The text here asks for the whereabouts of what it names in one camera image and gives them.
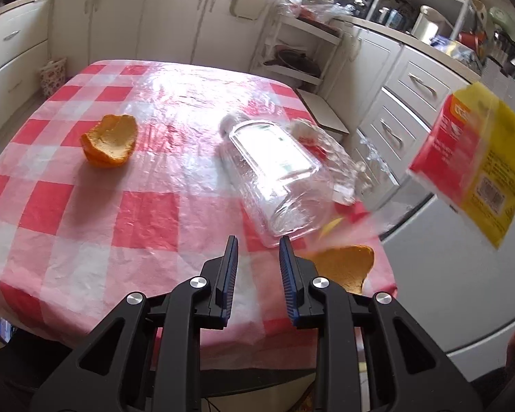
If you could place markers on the white hanging holder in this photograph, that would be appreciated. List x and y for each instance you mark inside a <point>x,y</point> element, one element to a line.
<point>249,4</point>

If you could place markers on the yellow and red packet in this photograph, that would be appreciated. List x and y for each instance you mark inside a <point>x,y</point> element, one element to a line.
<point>489,158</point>

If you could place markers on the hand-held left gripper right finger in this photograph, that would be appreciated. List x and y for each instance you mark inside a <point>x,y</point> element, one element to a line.
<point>288,283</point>

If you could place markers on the white drawer cabinet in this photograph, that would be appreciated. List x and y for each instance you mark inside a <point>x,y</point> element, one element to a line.
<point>412,94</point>

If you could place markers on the blue plastic bag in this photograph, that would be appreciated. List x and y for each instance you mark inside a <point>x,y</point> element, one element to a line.
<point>455,51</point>

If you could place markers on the clear plastic bag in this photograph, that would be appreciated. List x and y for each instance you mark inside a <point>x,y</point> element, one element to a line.
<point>326,8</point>

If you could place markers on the person's black trouser leg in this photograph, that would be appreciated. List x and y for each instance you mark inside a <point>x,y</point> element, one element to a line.
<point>17,373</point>

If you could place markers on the orange peel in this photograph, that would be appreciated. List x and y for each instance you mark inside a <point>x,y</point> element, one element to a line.
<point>109,141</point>
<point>347,266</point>

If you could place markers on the white fridge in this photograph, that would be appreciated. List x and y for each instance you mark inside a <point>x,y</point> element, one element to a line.
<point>433,274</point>

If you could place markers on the clear plastic bottle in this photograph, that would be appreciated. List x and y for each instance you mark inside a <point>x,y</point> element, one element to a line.
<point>274,163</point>

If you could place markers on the red pot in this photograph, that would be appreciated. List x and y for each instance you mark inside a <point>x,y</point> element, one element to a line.
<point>472,40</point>

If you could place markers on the white kitchen base cabinets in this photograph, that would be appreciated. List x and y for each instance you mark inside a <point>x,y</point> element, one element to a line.
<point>124,17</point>

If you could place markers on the dark frying pan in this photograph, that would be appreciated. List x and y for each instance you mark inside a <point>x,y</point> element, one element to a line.
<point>298,62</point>

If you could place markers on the floral waste bin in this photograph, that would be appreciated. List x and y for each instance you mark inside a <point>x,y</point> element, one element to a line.
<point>52,77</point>

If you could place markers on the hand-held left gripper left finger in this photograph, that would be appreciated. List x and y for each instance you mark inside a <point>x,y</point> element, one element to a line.
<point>228,283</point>

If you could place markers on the white trolley shelf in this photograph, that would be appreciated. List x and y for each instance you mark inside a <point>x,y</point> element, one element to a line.
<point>266,38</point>

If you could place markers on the white step stool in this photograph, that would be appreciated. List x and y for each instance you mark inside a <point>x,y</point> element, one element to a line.
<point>322,109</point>

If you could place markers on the red checked plastic tablecloth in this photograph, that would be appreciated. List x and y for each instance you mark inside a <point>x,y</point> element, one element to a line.
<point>146,210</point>

